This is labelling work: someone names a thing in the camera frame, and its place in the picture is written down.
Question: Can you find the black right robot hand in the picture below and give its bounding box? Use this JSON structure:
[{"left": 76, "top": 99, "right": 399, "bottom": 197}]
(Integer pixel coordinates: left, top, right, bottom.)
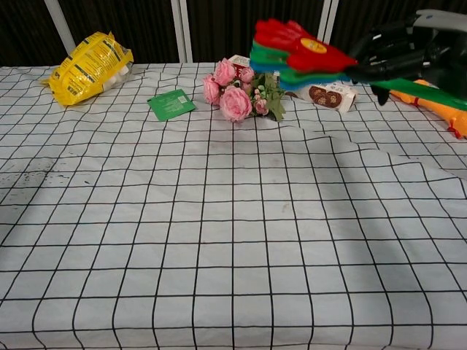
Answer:
[{"left": 344, "top": 9, "right": 467, "bottom": 106}]

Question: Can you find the red hand clapper toy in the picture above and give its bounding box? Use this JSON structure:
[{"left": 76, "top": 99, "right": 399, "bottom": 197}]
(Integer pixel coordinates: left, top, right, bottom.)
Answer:
[{"left": 249, "top": 18, "right": 467, "bottom": 113}]

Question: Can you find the orange rubber chicken toy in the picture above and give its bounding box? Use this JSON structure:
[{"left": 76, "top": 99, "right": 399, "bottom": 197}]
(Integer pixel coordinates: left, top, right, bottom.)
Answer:
[{"left": 389, "top": 79, "right": 467, "bottom": 139}]

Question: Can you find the white cookie box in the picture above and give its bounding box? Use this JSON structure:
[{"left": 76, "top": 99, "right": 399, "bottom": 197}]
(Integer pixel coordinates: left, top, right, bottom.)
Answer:
[{"left": 228, "top": 54, "right": 358, "bottom": 114}]

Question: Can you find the pink artificial flower bouquet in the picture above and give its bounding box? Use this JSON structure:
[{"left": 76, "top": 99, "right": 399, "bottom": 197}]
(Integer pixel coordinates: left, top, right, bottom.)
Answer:
[{"left": 202, "top": 58, "right": 287, "bottom": 123}]

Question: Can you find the green sachet packet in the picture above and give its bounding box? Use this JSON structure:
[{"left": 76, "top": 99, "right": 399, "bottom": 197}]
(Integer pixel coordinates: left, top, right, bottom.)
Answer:
[{"left": 147, "top": 89, "right": 198, "bottom": 122}]

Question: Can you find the white black grid tablecloth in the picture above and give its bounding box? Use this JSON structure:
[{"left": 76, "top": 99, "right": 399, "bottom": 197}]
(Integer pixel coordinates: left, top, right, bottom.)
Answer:
[{"left": 0, "top": 60, "right": 467, "bottom": 350}]

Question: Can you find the yellow snack bag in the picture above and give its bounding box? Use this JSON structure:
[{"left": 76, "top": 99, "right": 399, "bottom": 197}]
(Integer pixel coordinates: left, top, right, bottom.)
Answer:
[{"left": 40, "top": 31, "right": 134, "bottom": 107}]

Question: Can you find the white frame post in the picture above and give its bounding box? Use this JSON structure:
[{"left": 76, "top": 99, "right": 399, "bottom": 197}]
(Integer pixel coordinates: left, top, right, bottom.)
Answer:
[
  {"left": 170, "top": 0, "right": 193, "bottom": 63},
  {"left": 316, "top": 0, "right": 341, "bottom": 47},
  {"left": 43, "top": 0, "right": 77, "bottom": 52}
]

